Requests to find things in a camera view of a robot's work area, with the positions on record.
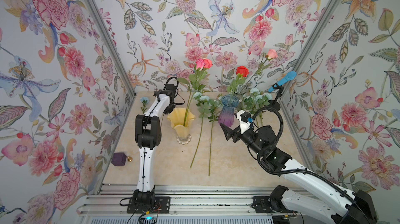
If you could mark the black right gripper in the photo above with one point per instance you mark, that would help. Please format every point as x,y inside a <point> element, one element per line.
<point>234,133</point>

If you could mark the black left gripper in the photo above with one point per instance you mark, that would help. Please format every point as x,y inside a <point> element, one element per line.
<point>170,89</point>

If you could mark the purple blue glass vase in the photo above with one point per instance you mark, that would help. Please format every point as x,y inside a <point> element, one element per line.
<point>227,114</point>

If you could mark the magenta pink rose stem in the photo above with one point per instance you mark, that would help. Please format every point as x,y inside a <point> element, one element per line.
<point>193,82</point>

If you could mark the yellow fluted glass vase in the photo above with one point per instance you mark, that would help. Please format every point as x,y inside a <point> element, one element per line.
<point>181,122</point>

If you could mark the clear glass vase with twine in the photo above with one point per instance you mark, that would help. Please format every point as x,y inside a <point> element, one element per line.
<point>240,92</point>

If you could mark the coral red rose stem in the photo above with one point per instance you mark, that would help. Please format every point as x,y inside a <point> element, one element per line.
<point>207,63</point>

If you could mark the small red rose stem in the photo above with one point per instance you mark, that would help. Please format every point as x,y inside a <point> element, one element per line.
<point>241,74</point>

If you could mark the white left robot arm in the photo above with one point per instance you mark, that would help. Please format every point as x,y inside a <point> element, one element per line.
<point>148,137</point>

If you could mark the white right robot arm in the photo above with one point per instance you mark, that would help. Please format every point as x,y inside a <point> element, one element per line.
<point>331,203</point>

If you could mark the blue microphone on black stand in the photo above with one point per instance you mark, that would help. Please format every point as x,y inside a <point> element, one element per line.
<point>279,87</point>

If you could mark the small purple box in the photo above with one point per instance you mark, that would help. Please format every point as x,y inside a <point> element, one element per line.
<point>120,159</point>

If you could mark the light pink rose stem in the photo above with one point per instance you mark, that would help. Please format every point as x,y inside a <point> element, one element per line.
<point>265,57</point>

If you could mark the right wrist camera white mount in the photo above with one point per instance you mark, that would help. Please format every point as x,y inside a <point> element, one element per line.
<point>245,119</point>

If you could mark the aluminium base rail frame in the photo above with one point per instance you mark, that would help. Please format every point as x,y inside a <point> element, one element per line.
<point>189,205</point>

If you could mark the aluminium corner frame post left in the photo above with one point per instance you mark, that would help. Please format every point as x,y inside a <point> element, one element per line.
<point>98,19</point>

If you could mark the aluminium corner frame post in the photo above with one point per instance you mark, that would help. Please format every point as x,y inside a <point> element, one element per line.
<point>98,19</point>
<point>311,66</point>

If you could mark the aluminium corner frame post right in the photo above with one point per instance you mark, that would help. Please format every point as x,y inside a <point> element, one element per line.
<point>311,66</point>

